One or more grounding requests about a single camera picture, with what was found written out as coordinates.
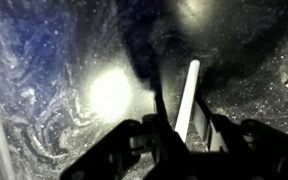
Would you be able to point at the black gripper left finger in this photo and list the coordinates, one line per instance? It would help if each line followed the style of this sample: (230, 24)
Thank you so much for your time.
(170, 154)

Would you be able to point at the white plastic spoon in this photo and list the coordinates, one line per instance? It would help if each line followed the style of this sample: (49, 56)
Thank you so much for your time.
(186, 104)

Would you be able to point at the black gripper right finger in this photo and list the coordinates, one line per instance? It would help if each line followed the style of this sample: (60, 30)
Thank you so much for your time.
(216, 131)

